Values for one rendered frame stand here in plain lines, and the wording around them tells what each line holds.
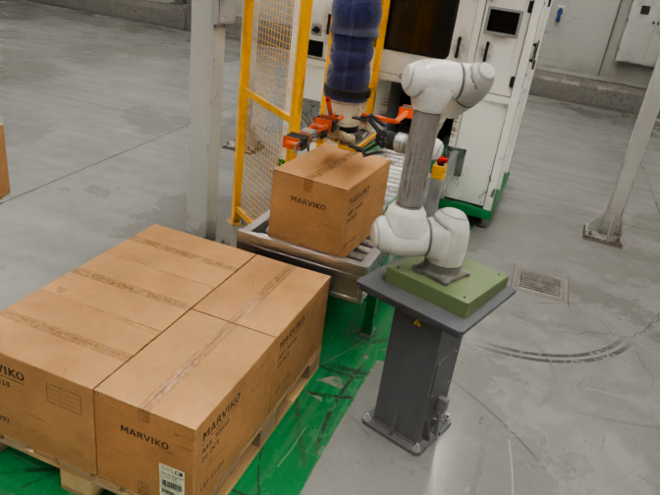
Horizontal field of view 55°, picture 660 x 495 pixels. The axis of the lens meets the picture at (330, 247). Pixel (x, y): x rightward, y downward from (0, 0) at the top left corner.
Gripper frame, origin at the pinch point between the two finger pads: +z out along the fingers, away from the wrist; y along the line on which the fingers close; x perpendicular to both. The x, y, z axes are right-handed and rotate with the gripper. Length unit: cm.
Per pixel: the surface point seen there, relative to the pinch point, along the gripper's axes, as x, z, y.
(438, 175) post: 45, -36, 25
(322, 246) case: -4, 6, 58
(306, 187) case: -3.2, 18.2, 30.1
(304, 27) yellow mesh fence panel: 67, 55, -33
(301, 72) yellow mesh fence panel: 68, 55, -9
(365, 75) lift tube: 23.0, 4.3, -22.1
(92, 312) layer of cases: -97, 68, 67
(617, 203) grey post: 270, -153, 87
